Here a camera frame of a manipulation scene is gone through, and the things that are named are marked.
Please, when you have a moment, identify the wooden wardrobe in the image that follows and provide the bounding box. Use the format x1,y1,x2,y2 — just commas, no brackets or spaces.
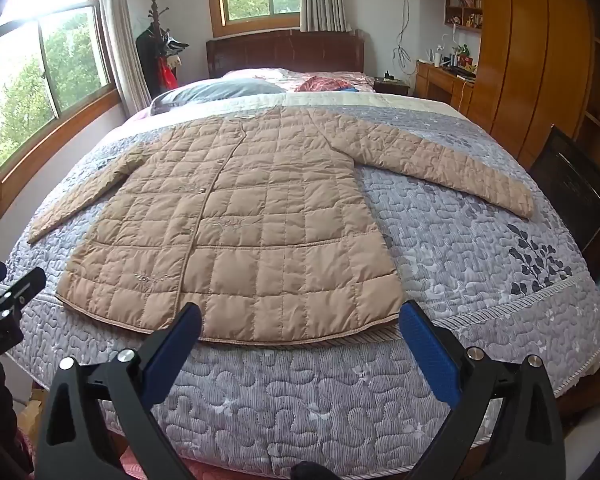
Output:
419,0,598,171

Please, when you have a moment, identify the white wall cable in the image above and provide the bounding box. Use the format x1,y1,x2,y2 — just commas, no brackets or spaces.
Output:
392,0,417,81

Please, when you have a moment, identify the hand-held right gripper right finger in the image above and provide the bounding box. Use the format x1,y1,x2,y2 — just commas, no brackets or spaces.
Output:
399,299,567,480

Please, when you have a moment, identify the red hanging bag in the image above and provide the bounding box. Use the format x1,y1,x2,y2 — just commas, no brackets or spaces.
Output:
160,57,179,90

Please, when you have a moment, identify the black chair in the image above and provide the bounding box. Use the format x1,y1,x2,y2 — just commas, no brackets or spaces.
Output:
527,125,600,273

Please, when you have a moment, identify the red patterned cloth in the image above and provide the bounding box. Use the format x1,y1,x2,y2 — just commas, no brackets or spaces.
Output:
300,75,356,93

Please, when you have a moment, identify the wooden desk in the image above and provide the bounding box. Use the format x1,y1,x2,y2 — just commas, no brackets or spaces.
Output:
415,60,477,111

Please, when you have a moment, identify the wooden wall shelf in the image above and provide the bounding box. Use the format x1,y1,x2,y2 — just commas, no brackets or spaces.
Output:
444,0,483,33

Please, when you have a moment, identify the wooden coat rack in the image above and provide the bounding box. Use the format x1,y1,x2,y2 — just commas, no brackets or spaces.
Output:
147,0,171,101

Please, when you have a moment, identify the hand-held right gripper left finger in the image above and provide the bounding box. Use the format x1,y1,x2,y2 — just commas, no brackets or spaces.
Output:
32,302,203,480

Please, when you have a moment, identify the grey patterned bed quilt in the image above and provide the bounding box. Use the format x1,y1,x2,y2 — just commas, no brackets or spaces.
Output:
0,92,600,478

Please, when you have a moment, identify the black and white garment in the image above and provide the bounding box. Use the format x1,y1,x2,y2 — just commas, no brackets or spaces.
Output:
160,30,188,57

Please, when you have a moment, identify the dark nightstand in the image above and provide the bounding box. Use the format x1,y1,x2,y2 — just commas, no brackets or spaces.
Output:
372,77,411,97

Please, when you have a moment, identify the grey pillow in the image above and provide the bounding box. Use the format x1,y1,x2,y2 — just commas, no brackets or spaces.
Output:
150,79,287,116

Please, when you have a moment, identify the dark hanging coat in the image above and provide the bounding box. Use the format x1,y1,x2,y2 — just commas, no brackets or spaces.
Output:
135,25,163,103

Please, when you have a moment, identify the large wooden framed window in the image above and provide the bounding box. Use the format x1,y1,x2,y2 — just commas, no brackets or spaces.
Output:
0,0,123,218

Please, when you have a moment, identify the tan quilted jacket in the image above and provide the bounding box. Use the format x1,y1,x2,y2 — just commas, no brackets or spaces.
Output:
27,106,536,346

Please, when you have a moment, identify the dark wooden headboard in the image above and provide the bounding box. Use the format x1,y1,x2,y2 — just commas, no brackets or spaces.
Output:
206,29,365,80

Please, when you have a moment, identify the cardboard box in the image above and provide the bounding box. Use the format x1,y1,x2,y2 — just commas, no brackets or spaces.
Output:
15,389,47,442

